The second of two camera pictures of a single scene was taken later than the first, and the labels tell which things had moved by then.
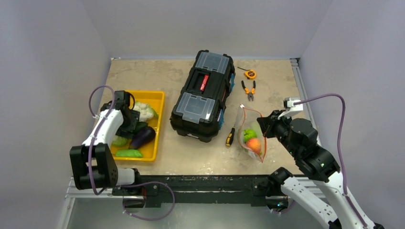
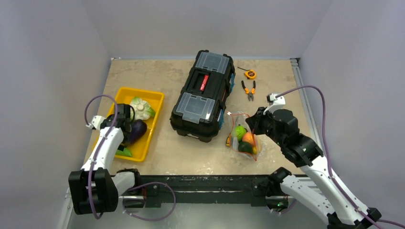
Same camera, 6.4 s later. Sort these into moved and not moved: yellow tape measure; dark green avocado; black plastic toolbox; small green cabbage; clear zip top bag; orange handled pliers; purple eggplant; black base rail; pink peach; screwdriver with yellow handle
Moved: clear zip top bag; purple eggplant; small green cabbage; pink peach; dark green avocado
Not moved: black base rail; orange handled pliers; yellow tape measure; screwdriver with yellow handle; black plastic toolbox
